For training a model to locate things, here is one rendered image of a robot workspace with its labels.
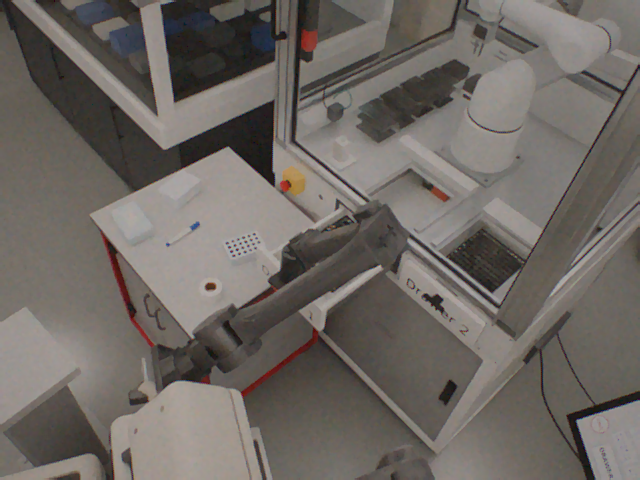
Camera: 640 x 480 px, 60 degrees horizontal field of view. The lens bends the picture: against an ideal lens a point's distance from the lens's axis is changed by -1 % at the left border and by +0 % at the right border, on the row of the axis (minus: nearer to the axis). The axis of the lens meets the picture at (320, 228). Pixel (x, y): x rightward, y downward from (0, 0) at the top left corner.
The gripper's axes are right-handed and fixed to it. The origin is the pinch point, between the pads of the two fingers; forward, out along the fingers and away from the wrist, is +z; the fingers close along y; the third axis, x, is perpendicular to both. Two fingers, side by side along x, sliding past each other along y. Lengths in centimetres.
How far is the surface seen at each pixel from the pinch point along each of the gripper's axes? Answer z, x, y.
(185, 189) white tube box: 8, 60, 9
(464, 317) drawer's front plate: -3, -39, 32
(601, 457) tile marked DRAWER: -11, -83, 18
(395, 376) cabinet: 59, -24, 40
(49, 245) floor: 91, 143, -17
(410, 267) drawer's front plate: -4.7, -17.9, 32.9
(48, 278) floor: 91, 125, -27
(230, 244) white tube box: 9.4, 31.9, 5.7
